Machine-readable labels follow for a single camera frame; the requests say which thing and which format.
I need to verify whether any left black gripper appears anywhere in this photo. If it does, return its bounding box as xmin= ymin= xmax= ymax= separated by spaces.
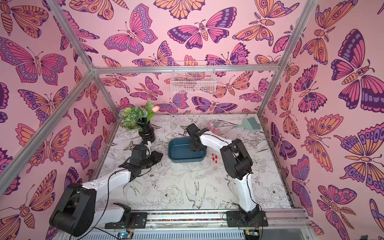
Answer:
xmin=139 ymin=150 xmax=164 ymax=171

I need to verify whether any teal plastic storage box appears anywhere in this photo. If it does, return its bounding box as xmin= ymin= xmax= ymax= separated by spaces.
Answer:
xmin=168 ymin=138 xmax=207 ymax=163

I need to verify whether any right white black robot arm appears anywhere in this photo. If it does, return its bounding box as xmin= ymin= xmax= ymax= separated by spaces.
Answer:
xmin=188 ymin=129 xmax=262 ymax=226

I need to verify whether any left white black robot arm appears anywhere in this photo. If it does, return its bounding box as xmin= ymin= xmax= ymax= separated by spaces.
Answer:
xmin=49 ymin=150 xmax=164 ymax=237

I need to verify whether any pink spray bottle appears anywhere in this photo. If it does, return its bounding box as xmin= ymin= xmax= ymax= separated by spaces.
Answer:
xmin=210 ymin=122 xmax=221 ymax=136

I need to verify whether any green plant in black vase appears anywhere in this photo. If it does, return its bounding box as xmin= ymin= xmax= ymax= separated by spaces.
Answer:
xmin=119 ymin=99 xmax=159 ymax=143

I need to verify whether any green dustpan brush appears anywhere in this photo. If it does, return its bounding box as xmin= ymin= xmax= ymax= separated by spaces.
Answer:
xmin=234 ymin=117 xmax=262 ymax=131

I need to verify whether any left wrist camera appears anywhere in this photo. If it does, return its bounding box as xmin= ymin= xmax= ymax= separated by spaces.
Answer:
xmin=130 ymin=144 xmax=150 ymax=166

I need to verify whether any white wire basket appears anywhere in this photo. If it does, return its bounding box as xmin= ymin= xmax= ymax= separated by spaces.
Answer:
xmin=169 ymin=60 xmax=217 ymax=94

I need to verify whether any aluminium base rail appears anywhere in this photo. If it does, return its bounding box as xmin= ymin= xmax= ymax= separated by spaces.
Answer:
xmin=61 ymin=208 xmax=313 ymax=240

